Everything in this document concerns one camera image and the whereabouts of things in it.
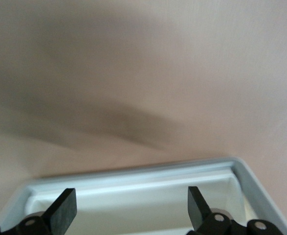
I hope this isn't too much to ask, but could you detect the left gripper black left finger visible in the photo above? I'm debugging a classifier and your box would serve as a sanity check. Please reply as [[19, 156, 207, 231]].
[[0, 187, 77, 235]]

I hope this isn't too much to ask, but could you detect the white plastic drawer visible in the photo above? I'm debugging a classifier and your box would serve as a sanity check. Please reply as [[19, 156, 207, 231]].
[[0, 156, 287, 235]]

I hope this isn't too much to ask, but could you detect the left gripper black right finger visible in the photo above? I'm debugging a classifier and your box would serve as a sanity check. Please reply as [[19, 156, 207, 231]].
[[186, 186, 287, 235]]

